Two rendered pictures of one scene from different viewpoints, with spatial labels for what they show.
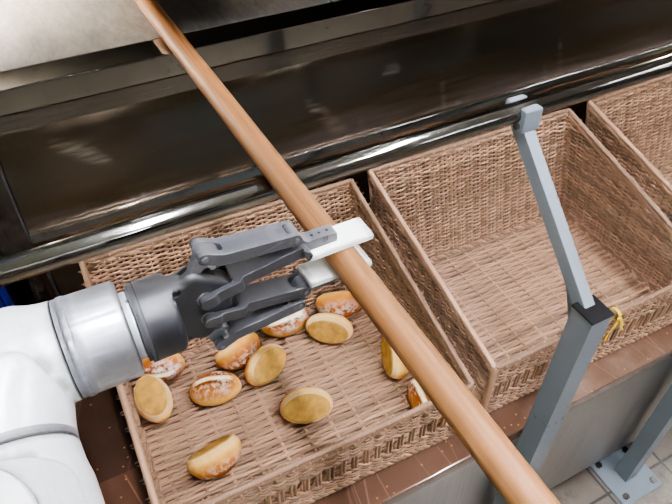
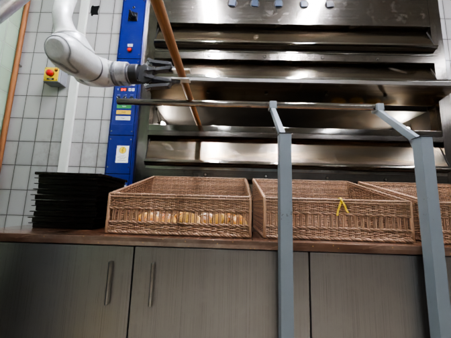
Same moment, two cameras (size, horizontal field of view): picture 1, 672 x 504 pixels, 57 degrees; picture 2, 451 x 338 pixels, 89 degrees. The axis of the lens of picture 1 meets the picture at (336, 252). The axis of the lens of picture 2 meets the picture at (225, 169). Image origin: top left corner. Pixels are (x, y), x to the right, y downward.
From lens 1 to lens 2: 110 cm
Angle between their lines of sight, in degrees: 59
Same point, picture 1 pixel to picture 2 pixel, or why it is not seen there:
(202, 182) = (193, 159)
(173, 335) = (133, 66)
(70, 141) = (166, 143)
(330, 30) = (241, 129)
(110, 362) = (118, 64)
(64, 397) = (106, 64)
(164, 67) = (193, 128)
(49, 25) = not seen: hidden behind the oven
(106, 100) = (177, 133)
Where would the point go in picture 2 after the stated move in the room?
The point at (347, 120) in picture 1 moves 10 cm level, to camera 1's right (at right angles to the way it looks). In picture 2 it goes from (245, 157) to (261, 157)
